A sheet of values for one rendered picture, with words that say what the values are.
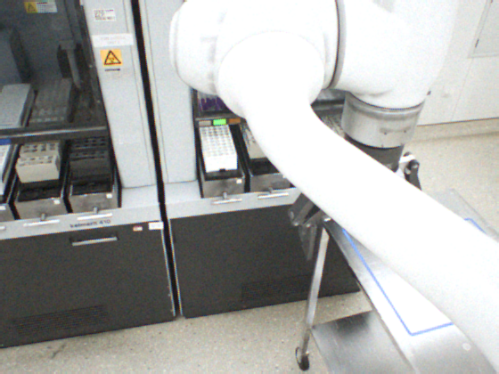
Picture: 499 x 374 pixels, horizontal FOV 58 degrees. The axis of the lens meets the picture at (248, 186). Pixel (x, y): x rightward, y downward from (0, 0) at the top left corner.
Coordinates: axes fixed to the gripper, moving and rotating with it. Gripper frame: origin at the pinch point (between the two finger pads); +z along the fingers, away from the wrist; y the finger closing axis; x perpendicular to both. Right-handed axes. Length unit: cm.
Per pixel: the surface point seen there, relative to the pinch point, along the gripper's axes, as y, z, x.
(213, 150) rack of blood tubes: -12, 34, 74
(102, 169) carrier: -47, 36, 73
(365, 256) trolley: 21, 38, 27
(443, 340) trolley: 28.6, 38.0, 0.8
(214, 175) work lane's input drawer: -13, 38, 67
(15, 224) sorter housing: -74, 48, 66
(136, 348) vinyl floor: -48, 120, 61
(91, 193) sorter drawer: -50, 40, 66
